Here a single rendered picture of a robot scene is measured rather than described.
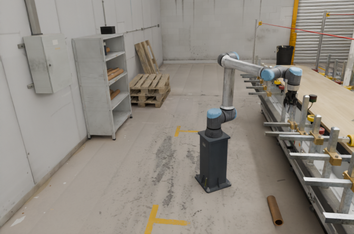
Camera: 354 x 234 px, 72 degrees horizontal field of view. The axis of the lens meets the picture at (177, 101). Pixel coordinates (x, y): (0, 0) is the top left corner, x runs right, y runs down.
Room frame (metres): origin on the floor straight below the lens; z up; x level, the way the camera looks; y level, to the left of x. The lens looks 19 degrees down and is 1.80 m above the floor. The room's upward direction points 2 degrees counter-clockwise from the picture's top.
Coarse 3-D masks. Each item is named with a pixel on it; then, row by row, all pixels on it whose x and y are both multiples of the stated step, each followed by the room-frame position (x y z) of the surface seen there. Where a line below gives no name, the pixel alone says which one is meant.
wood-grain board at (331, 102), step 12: (312, 72) 3.71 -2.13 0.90; (300, 84) 3.06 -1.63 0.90; (312, 84) 3.05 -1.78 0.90; (324, 84) 3.03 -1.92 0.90; (336, 84) 3.01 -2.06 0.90; (300, 96) 2.58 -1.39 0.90; (324, 96) 2.56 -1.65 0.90; (336, 96) 2.54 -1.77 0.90; (348, 96) 2.53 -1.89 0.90; (312, 108) 2.22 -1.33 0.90; (324, 108) 2.21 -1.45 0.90; (336, 108) 2.20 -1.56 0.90; (348, 108) 2.19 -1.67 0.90; (324, 120) 1.93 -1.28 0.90; (336, 120) 1.93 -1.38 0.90; (348, 120) 1.92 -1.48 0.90; (348, 132) 1.70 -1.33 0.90
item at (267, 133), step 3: (267, 132) 1.82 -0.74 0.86; (270, 132) 1.82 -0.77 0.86; (273, 132) 1.82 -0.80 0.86; (276, 132) 1.81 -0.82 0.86; (279, 132) 1.81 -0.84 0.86; (282, 132) 1.81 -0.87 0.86; (285, 132) 1.81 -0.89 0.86; (288, 132) 1.81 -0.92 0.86; (291, 132) 1.80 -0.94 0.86; (294, 132) 1.80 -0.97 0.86; (297, 132) 1.80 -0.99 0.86; (267, 135) 1.81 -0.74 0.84; (270, 135) 1.81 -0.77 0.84; (273, 135) 1.80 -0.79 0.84; (276, 135) 1.80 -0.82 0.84
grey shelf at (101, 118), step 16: (80, 48) 3.43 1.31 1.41; (96, 48) 3.40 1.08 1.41; (112, 48) 4.30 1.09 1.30; (80, 64) 3.44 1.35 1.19; (96, 64) 3.40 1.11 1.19; (112, 64) 4.30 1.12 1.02; (80, 80) 3.44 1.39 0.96; (96, 80) 3.41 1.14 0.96; (112, 80) 3.64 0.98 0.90; (128, 80) 4.25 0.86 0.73; (96, 96) 3.41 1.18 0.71; (96, 112) 3.42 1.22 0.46; (112, 112) 4.22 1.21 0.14; (128, 112) 4.20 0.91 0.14; (96, 128) 3.42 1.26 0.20; (112, 128) 3.39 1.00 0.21
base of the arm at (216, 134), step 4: (208, 128) 2.28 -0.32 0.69; (220, 128) 2.28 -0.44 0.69; (208, 132) 2.27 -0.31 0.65; (212, 132) 2.24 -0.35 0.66; (216, 132) 2.24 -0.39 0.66; (220, 132) 2.26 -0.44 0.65; (208, 136) 2.25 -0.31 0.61; (212, 136) 2.23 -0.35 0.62; (216, 136) 2.23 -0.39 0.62; (220, 136) 2.25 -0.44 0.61
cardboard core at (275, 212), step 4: (268, 196) 1.97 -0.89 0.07; (272, 196) 1.96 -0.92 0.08; (268, 200) 1.93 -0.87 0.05; (272, 200) 1.90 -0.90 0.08; (272, 204) 1.85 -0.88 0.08; (276, 204) 1.85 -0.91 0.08; (272, 208) 1.81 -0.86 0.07; (276, 208) 1.80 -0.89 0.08; (272, 212) 1.77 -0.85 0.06; (276, 212) 1.75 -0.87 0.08; (272, 216) 1.74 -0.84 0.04; (276, 216) 1.71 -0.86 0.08; (280, 216) 1.71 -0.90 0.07; (276, 220) 1.73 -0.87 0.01; (280, 220) 1.71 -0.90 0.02; (276, 224) 1.68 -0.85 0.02; (280, 224) 1.68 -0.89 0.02
